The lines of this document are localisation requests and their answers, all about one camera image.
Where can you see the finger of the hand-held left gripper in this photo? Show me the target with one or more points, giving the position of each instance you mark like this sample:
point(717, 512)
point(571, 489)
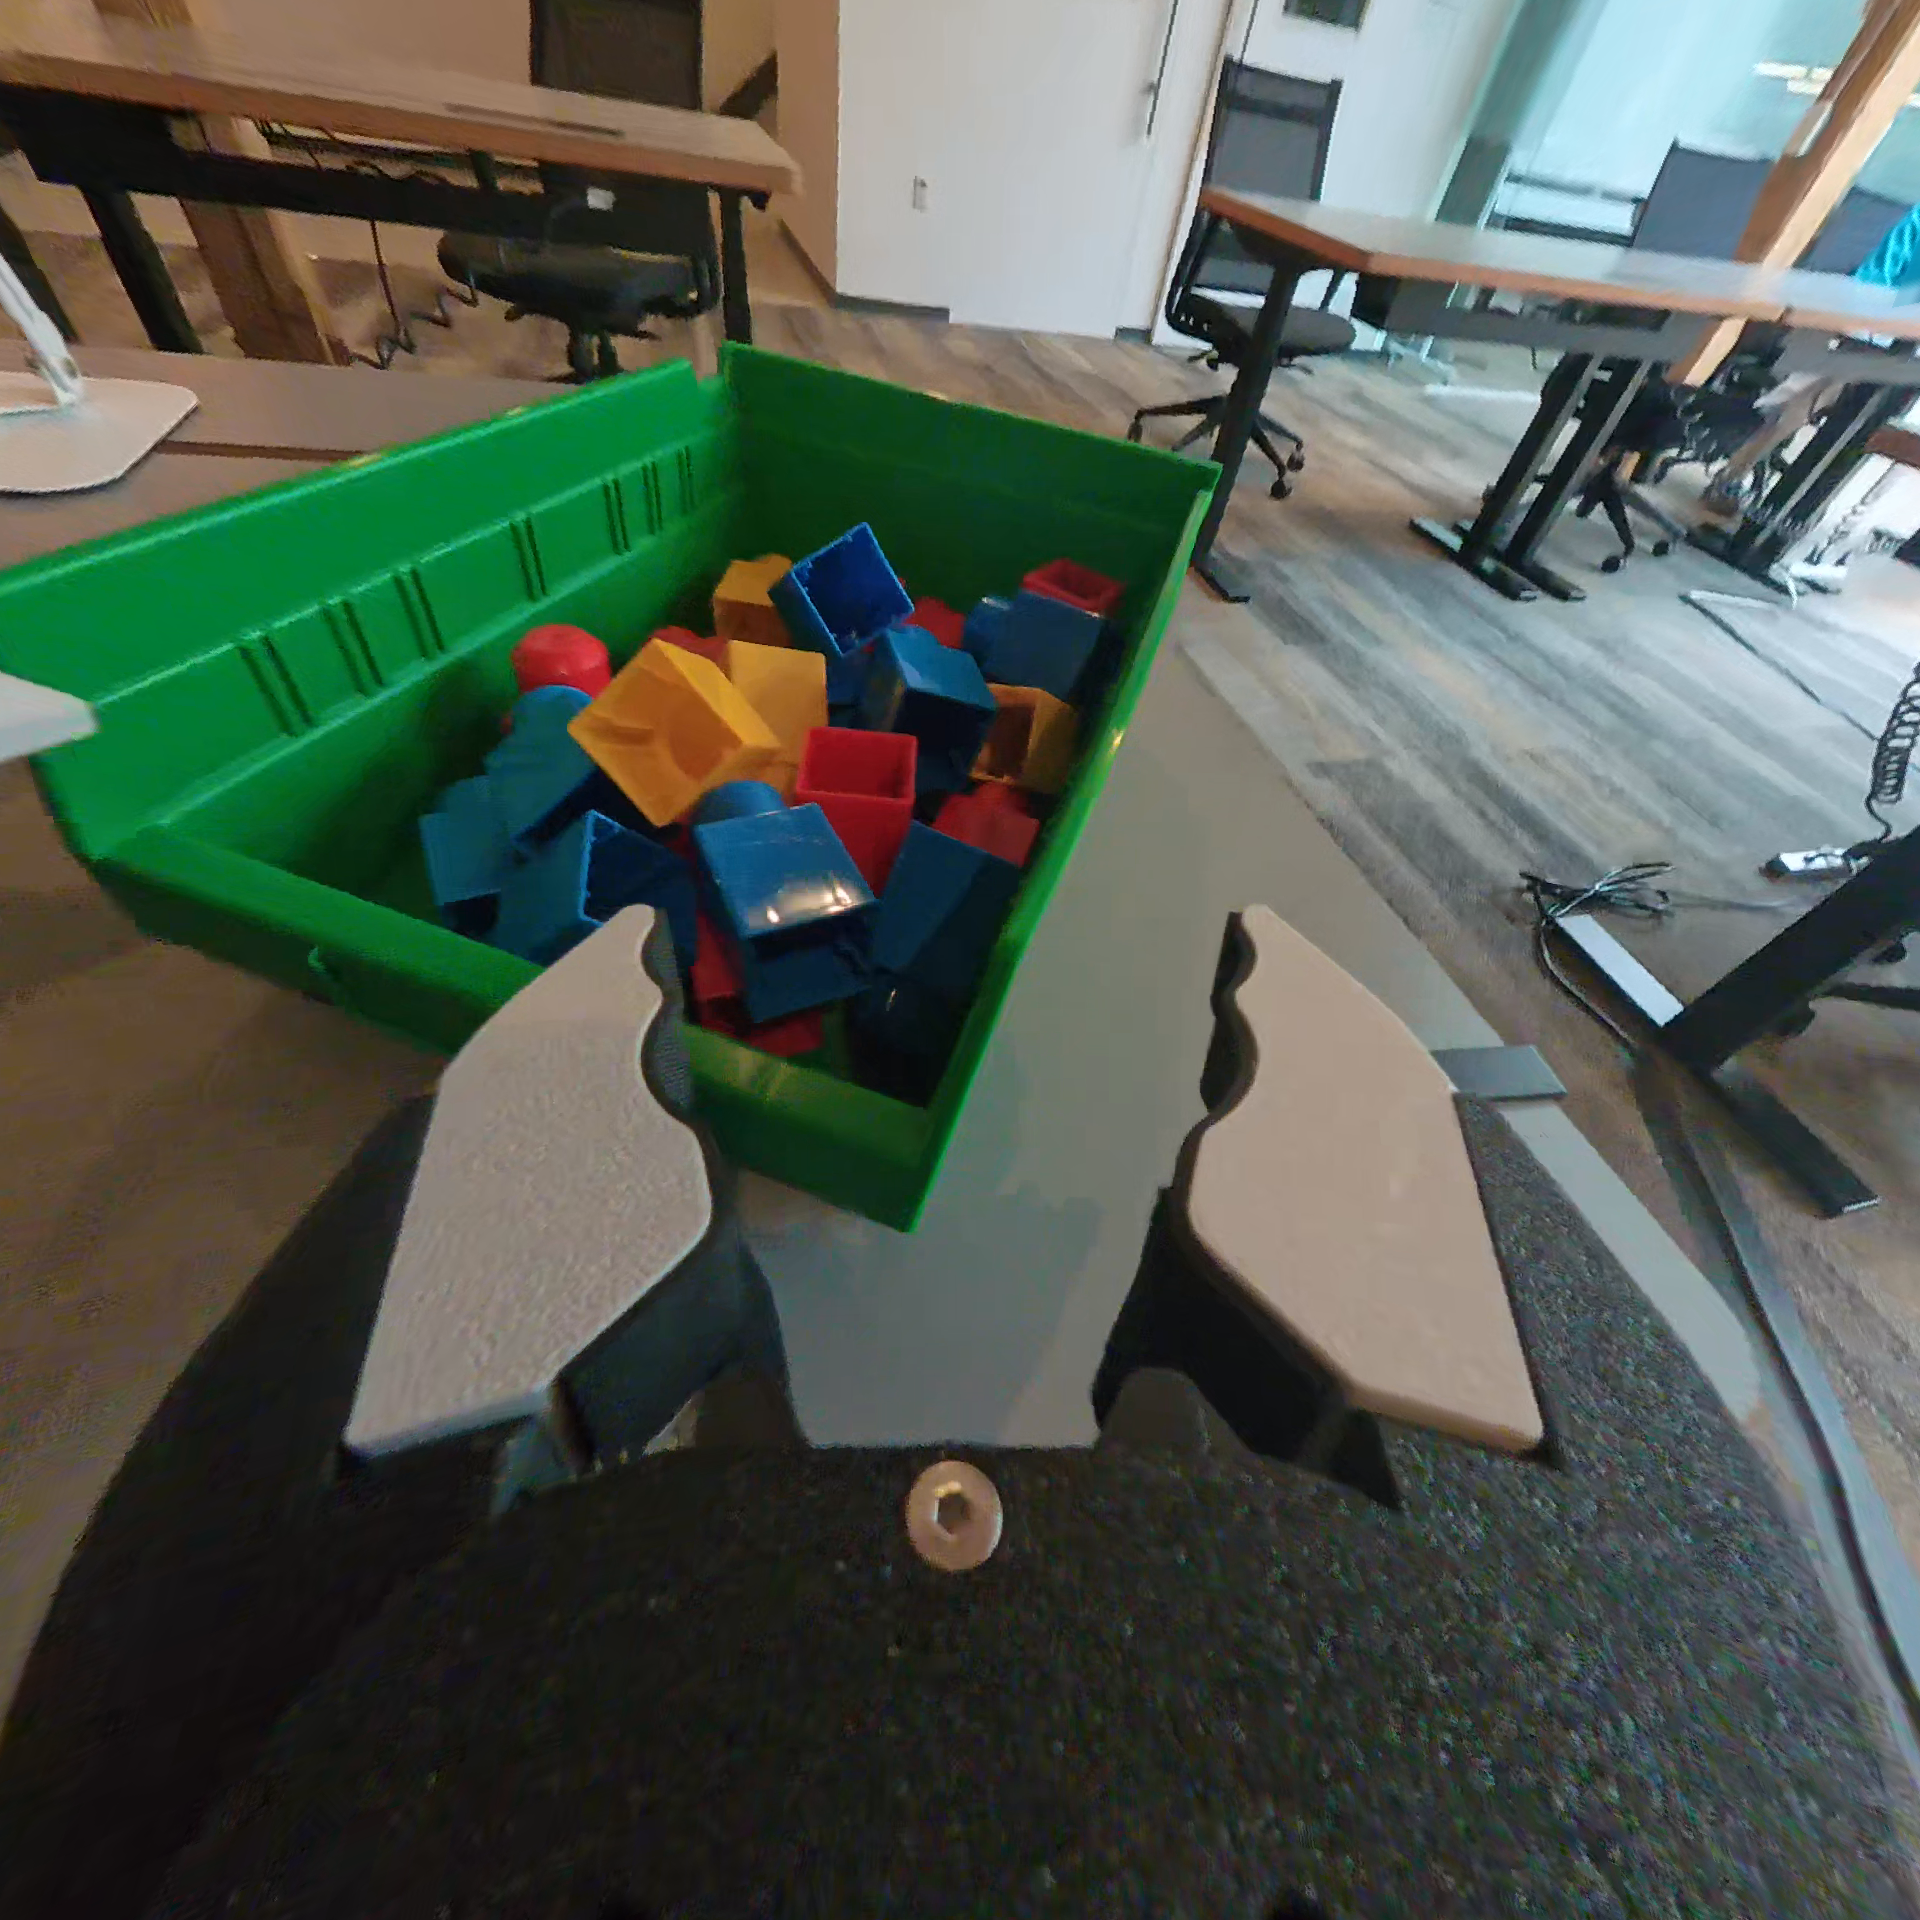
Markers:
point(40, 717)

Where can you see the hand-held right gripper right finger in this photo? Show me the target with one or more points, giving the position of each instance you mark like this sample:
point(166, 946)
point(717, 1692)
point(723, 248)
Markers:
point(1349, 1218)

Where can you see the black desk leg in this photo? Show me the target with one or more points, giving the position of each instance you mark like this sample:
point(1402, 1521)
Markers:
point(1773, 986)

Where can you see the wooden desk black legs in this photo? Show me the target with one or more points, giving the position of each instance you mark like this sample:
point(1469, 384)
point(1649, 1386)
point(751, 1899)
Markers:
point(373, 123)
point(1498, 260)

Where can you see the pile of coloured toy blocks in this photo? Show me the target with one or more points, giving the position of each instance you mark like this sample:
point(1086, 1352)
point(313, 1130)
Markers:
point(778, 778)

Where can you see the grey power strip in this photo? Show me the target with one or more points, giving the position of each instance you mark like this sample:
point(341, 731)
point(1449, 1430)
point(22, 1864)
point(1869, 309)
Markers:
point(1620, 974)

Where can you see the green plastic bin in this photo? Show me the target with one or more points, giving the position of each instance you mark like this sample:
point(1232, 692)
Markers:
point(297, 724)

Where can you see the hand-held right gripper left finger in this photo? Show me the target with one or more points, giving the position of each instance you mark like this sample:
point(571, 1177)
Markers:
point(527, 1204)

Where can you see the black office chair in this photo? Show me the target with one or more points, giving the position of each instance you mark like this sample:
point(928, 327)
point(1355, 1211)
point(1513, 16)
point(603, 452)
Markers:
point(1666, 430)
point(1258, 222)
point(1700, 195)
point(585, 268)

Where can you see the long wooden desk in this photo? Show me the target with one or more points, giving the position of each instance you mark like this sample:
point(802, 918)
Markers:
point(1845, 327)

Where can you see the white power strip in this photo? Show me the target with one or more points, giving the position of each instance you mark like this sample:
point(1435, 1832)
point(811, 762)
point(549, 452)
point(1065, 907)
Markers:
point(1816, 860)

